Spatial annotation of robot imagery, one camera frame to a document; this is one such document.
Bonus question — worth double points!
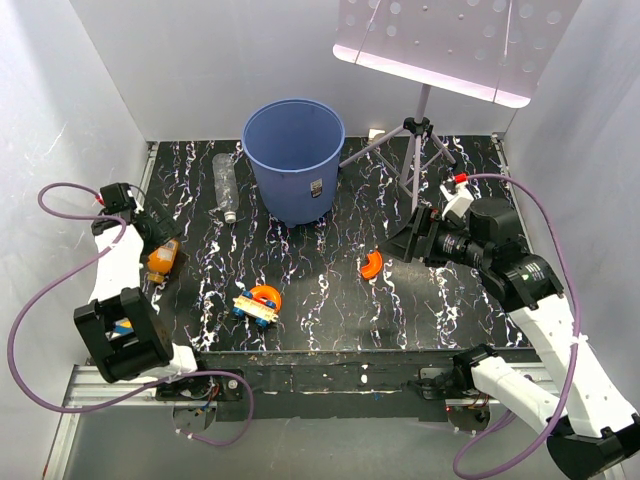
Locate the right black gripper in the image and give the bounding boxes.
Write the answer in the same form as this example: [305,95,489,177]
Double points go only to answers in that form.
[377,205,489,270]

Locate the orange juice bottle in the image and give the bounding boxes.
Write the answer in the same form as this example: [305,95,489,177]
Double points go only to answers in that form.
[147,239,180,284]

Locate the clear bottle white cap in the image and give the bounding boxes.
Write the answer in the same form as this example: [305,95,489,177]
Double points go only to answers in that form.
[212,153,239,224]

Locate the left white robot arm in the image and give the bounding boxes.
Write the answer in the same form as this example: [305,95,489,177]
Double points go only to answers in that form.
[73,198,213,400]

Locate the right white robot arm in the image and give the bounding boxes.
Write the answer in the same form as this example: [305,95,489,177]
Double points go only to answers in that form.
[380,198,639,479]

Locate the blue plastic bin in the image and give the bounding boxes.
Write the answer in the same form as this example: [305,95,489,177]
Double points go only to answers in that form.
[241,98,345,228]

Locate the orange curved track piece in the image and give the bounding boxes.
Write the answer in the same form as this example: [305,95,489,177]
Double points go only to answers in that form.
[360,250,384,280]

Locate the blue yellow toy block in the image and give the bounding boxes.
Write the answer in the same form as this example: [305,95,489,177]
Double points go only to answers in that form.
[107,319,133,340]

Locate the toy cart blue wheels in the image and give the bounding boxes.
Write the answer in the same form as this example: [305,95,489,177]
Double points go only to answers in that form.
[232,292,279,329]

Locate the lilac music stand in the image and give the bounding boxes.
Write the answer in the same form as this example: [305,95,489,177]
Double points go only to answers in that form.
[333,1,580,186]

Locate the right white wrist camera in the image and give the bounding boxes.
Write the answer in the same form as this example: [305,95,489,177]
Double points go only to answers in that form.
[440,173,474,219]

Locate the orange ring toy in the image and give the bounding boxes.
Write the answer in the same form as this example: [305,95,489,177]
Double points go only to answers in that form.
[249,285,282,312]

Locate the black base frame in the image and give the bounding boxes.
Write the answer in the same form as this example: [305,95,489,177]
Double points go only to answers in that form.
[154,344,551,426]

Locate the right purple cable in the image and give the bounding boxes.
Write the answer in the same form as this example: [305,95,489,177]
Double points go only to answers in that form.
[452,172,585,480]

